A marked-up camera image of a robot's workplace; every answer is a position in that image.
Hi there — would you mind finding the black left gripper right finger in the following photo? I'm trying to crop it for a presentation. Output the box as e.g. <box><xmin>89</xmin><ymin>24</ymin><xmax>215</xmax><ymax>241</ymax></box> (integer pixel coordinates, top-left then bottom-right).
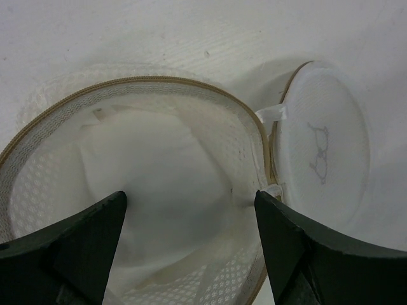
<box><xmin>254</xmin><ymin>191</ymin><xmax>406</xmax><ymax>304</ymax></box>

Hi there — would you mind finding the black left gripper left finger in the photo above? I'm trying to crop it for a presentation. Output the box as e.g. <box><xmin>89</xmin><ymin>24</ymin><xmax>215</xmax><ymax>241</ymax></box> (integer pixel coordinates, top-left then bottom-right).
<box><xmin>1</xmin><ymin>191</ymin><xmax>127</xmax><ymax>304</ymax></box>

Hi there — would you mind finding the white bra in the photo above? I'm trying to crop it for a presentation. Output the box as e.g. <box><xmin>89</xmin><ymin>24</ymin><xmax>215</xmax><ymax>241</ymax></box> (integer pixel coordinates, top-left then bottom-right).
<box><xmin>78</xmin><ymin>105</ymin><xmax>252</xmax><ymax>291</ymax></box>

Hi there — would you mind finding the round white mesh laundry bag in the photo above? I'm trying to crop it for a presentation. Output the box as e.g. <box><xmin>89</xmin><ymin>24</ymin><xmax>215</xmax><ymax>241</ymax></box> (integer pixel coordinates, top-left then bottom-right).
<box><xmin>1</xmin><ymin>61</ymin><xmax>371</xmax><ymax>304</ymax></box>

